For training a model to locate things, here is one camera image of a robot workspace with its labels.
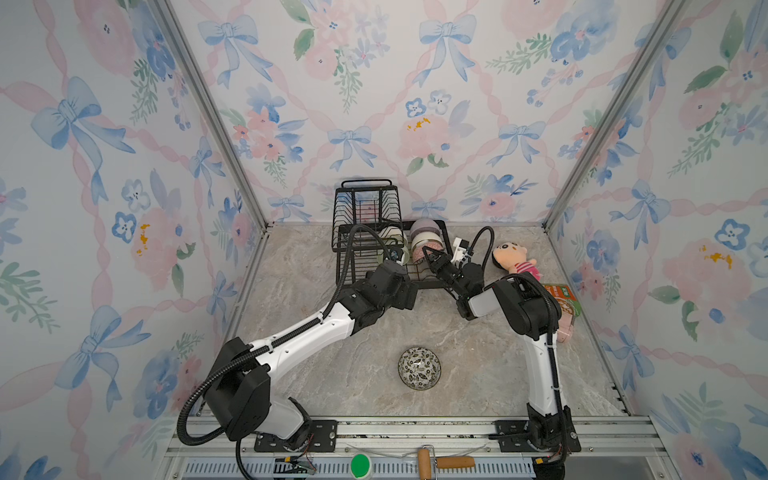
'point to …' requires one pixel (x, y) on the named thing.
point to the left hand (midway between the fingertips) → (401, 281)
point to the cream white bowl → (426, 235)
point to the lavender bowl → (425, 225)
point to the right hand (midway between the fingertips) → (424, 248)
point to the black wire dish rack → (372, 206)
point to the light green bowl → (406, 256)
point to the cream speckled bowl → (392, 236)
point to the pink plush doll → (511, 258)
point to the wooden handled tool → (424, 463)
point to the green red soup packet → (567, 298)
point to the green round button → (360, 465)
